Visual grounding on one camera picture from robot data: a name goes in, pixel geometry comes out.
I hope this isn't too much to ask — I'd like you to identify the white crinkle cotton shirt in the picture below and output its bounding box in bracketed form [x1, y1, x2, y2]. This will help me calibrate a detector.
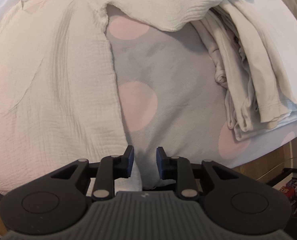
[0, 0, 223, 194]

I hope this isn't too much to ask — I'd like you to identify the stack of folded clothes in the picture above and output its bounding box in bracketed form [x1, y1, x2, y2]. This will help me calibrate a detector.
[193, 0, 297, 141]

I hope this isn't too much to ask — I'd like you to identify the grey pink-dotted bed sheet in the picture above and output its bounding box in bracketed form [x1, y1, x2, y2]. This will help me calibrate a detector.
[0, 0, 297, 189]

